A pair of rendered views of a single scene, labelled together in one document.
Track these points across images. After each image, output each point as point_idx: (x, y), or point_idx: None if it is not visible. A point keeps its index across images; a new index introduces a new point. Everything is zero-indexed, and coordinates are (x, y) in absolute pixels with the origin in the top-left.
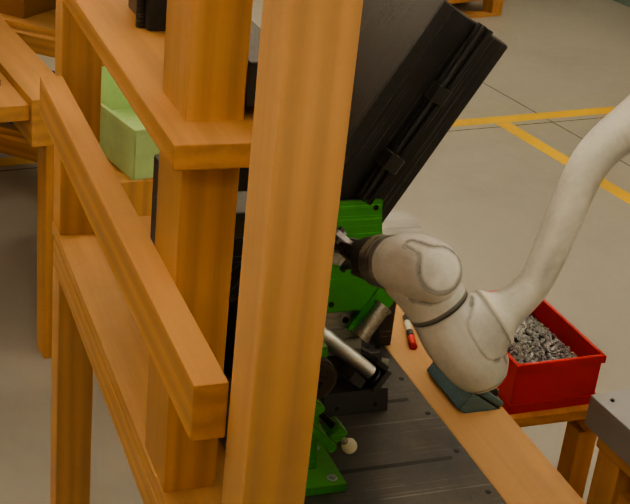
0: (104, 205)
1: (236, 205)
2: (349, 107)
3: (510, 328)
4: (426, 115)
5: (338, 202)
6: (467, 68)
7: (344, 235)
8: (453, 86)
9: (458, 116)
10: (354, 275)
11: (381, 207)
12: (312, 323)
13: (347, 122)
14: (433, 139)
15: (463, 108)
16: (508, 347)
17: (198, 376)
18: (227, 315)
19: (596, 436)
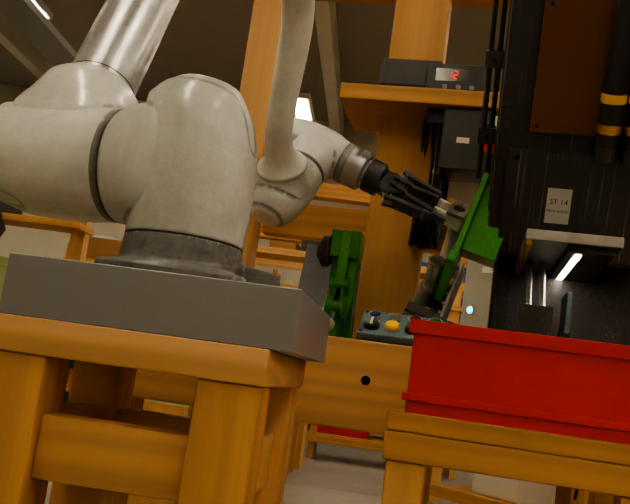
0: None
1: (376, 153)
2: (248, 36)
3: (260, 161)
4: (494, 82)
5: (241, 79)
6: (491, 23)
7: (400, 174)
8: (489, 44)
9: (505, 72)
10: (420, 220)
11: (481, 179)
12: None
13: (247, 43)
14: (499, 103)
15: (505, 63)
16: (259, 179)
17: None
18: (366, 227)
19: (384, 471)
